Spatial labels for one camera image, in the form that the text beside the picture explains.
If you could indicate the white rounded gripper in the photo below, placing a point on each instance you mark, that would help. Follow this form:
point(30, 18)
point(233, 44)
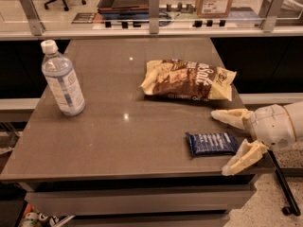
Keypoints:
point(270, 126)

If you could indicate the blue rxbar blueberry bar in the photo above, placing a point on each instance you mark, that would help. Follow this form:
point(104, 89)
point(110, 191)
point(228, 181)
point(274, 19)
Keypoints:
point(212, 144)

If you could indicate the yellow brown chip bag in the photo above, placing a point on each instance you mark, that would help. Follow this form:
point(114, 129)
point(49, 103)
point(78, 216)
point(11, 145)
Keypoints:
point(187, 80)

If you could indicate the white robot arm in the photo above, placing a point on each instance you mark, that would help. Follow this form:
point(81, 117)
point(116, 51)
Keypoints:
point(271, 127)

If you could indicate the black floor stand leg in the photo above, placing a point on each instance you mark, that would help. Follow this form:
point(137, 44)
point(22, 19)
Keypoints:
point(292, 208)

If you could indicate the grey table with drawers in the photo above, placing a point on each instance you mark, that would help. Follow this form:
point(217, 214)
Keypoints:
point(124, 161)

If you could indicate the brown cardboard box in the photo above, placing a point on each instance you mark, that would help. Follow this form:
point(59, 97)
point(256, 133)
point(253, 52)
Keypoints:
point(213, 8)

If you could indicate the clear water bottle white cap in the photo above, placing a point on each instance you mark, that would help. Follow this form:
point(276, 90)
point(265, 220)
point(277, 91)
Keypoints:
point(62, 79)

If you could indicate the cans under table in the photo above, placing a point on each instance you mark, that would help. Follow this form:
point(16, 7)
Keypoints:
point(33, 218)

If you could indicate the glass barrier with metal posts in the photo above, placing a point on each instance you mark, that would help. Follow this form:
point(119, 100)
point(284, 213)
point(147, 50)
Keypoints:
point(36, 19)

